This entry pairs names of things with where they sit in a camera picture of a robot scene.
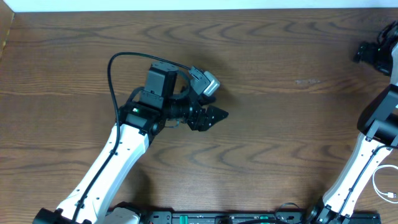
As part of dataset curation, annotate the white usb cable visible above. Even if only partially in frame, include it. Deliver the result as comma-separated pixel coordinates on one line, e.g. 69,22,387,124
371,164,398,204

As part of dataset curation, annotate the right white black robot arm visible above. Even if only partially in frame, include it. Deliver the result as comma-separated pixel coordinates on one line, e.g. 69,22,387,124
304,21,397,223

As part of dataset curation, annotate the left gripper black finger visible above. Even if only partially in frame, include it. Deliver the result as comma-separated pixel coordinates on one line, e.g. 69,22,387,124
198,95,216,106
198,106,229,131

